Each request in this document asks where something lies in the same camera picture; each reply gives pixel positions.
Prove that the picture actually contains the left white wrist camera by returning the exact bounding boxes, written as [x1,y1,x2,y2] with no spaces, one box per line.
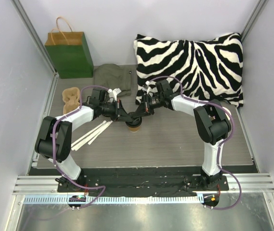
[108,88,121,101]

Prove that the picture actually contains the green paper gift bag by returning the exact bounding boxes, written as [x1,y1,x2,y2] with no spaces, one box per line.
[44,16,94,79]

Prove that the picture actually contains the olive green folded cloth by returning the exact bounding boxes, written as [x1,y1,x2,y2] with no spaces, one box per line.
[93,64,131,97]

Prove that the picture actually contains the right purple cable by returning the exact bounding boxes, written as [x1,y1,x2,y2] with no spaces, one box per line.
[148,76,242,212]

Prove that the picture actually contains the white paper straw middle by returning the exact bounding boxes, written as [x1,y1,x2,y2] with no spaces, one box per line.
[72,121,110,149]

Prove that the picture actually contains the brown pulp cup carrier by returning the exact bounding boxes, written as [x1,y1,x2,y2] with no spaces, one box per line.
[62,87,80,115]

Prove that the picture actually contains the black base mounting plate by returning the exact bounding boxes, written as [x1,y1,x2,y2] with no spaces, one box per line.
[55,167,229,197]

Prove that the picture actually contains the white paper straw upper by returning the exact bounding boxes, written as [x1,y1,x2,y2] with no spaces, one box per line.
[88,120,113,145]

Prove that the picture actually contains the white paper straw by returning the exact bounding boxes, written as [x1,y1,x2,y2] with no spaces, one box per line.
[88,120,113,145]
[72,121,110,149]
[71,123,105,151]

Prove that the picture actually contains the white paper straw lower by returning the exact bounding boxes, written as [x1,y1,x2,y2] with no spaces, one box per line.
[71,123,105,151]

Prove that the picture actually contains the zebra print pillow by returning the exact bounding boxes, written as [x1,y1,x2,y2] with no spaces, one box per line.
[133,33,244,107]

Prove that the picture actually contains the purple cable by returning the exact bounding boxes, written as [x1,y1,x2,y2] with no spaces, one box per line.
[148,76,242,212]
[52,85,107,208]

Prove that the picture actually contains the brown paper coffee cup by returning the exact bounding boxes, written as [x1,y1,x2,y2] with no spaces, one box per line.
[128,125,141,132]

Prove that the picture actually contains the aluminium front rail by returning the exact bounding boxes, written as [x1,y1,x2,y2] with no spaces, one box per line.
[13,173,274,205]

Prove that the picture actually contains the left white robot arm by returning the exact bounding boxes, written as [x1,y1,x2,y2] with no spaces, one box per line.
[35,86,133,192]

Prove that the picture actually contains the brown paper cups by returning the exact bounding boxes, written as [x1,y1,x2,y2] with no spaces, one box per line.
[222,107,232,121]

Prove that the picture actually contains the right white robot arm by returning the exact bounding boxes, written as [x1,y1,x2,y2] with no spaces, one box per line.
[130,80,232,190]

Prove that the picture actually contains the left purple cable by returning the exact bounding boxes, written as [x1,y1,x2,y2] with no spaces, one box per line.
[52,85,107,208]

